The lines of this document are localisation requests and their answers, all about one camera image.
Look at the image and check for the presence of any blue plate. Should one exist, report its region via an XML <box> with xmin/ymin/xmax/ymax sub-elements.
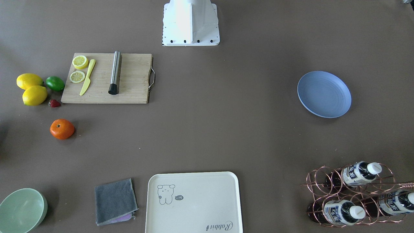
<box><xmin>297</xmin><ymin>71</ymin><xmax>352</xmax><ymax>118</ymax></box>

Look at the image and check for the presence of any cream rabbit tray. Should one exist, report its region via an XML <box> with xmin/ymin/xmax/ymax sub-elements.
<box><xmin>145</xmin><ymin>171</ymin><xmax>244</xmax><ymax>233</ymax></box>

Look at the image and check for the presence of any steel muddler black tip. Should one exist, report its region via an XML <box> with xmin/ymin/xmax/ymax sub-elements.
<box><xmin>108</xmin><ymin>50</ymin><xmax>122</xmax><ymax>95</ymax></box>

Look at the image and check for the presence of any bamboo cutting board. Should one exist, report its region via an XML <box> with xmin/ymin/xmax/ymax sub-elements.
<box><xmin>61</xmin><ymin>53</ymin><xmax>153</xmax><ymax>104</ymax></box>

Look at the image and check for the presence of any yellow plastic knife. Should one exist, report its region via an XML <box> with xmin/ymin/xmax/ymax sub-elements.
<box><xmin>79</xmin><ymin>59</ymin><xmax>96</xmax><ymax>96</ymax></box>

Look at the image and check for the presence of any grey folded cloth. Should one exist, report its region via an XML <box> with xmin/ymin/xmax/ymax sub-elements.
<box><xmin>94</xmin><ymin>178</ymin><xmax>138</xmax><ymax>226</ymax></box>

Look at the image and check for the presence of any lemon slice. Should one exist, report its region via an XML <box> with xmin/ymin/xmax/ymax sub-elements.
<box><xmin>69</xmin><ymin>71</ymin><xmax>86</xmax><ymax>83</ymax></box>

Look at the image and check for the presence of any lemon half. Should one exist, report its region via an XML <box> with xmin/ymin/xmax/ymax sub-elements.
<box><xmin>71</xmin><ymin>55</ymin><xmax>89</xmax><ymax>69</ymax></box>

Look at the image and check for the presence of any orange mandarin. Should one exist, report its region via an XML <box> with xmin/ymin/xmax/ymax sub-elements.
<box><xmin>50</xmin><ymin>118</ymin><xmax>75</xmax><ymax>140</ymax></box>

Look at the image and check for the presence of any red strawberry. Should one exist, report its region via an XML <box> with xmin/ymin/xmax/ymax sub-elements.
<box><xmin>48</xmin><ymin>99</ymin><xmax>61</xmax><ymax>108</ymax></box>

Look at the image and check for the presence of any green lime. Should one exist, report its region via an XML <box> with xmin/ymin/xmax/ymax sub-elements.
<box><xmin>46</xmin><ymin>76</ymin><xmax>65</xmax><ymax>91</ymax></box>

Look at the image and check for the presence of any tea bottle white cap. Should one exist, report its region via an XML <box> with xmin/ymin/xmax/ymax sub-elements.
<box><xmin>322</xmin><ymin>161</ymin><xmax>382</xmax><ymax>191</ymax></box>

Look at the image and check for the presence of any whole yellow lemon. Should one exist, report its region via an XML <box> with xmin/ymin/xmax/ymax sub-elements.
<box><xmin>16</xmin><ymin>73</ymin><xmax>43</xmax><ymax>90</ymax></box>
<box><xmin>22</xmin><ymin>85</ymin><xmax>48</xmax><ymax>106</ymax></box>

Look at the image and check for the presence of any mint green bowl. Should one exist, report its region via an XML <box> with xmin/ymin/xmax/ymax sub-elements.
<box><xmin>0</xmin><ymin>188</ymin><xmax>48</xmax><ymax>233</ymax></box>

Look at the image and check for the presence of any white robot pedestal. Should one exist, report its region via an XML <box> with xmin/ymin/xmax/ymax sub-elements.
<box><xmin>162</xmin><ymin>0</ymin><xmax>220</xmax><ymax>46</ymax></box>

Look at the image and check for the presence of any copper wire bottle rack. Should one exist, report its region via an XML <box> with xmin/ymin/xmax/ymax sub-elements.
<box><xmin>304</xmin><ymin>164</ymin><xmax>413</xmax><ymax>227</ymax></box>

